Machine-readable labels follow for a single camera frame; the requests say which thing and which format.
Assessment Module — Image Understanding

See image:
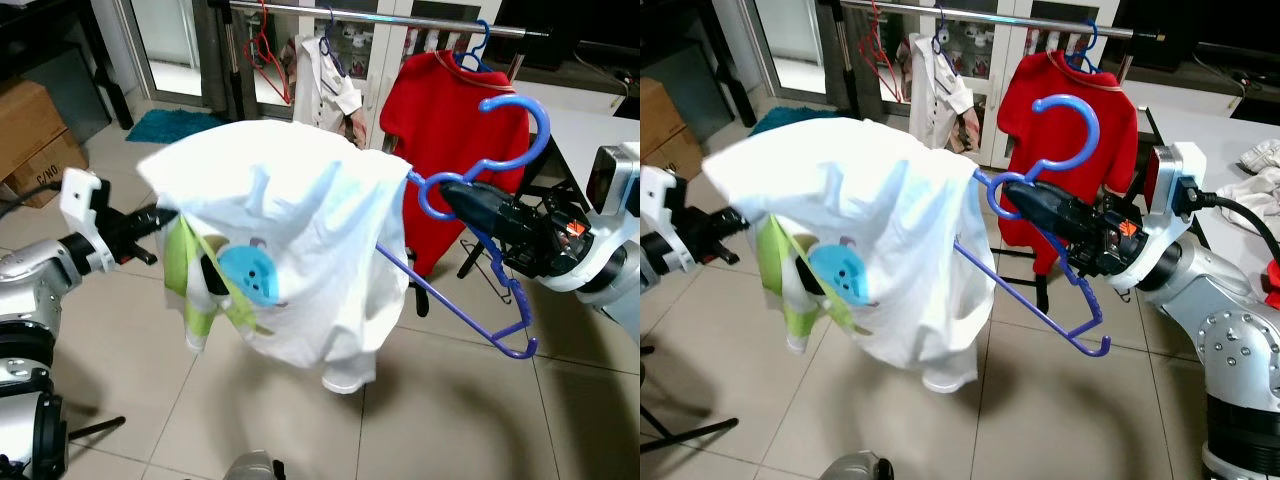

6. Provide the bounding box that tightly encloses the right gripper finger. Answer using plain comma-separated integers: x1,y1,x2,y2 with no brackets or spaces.
1008,200,1076,239
448,200,513,239
1002,180,1073,214
442,180,511,213

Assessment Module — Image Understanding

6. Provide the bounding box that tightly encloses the blue purple plastic hanger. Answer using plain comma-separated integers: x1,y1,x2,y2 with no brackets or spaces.
950,93,1113,358
375,93,553,361

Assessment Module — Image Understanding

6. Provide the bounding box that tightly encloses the white printed T-shirt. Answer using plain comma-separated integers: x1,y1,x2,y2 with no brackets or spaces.
135,118,413,396
700,117,986,393

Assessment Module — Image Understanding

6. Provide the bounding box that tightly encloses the dark blue plastic hanger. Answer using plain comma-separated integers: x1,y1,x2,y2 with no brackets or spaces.
932,8,963,76
320,8,349,76

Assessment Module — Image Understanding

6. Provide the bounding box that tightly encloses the red collared shirt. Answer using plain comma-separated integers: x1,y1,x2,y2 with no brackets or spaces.
378,50,533,279
995,50,1141,276

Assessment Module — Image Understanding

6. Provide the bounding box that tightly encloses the small printed cardboard box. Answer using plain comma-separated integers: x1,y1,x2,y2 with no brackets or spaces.
640,120,706,186
0,130,91,211

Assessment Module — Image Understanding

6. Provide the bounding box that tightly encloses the teal floor mat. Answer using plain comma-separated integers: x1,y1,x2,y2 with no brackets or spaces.
125,108,226,144
750,107,841,136

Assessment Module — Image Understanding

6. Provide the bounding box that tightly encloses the large plain cardboard box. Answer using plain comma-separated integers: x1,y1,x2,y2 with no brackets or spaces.
0,80,71,186
640,75,686,161

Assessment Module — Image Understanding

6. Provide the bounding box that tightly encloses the grey flat board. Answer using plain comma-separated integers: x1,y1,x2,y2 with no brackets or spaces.
655,40,736,131
20,45,113,143

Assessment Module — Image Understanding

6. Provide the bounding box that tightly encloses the white patterned hanging garment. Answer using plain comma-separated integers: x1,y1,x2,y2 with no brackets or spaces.
292,35,364,136
908,33,981,151

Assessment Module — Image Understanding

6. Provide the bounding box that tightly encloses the white crumpled cloth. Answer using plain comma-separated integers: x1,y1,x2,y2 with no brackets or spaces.
1240,140,1280,206

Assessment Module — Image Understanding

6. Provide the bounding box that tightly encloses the aluminium framed glass door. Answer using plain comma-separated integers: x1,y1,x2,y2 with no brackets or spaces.
115,0,216,106
740,0,841,106

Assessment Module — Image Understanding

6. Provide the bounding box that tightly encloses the black and chrome clothes rack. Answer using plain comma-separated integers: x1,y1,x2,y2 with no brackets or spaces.
840,0,1167,313
225,0,553,283

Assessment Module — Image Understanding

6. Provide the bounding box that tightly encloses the black floor stand base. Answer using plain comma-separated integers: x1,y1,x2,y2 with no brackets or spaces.
65,415,128,443
640,345,741,456

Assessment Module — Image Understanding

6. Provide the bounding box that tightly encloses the black monitor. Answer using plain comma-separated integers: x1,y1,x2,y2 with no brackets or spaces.
523,0,641,73
1140,0,1280,76

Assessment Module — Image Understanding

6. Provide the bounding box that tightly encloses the black desk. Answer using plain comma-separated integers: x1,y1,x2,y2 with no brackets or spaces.
0,0,136,131
640,0,756,126

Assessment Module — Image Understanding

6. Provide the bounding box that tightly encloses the grey robot left leg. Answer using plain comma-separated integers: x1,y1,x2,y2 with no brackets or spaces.
222,450,286,480
830,452,896,480

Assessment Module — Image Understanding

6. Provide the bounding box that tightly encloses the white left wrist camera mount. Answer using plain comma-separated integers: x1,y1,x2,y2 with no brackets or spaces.
640,165,701,276
58,168,113,273

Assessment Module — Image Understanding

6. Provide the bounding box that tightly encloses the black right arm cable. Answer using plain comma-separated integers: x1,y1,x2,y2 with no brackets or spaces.
1195,188,1280,263

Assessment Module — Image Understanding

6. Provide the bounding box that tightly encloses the thin red wire hanger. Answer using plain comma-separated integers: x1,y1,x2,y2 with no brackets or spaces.
860,5,909,104
243,5,293,106

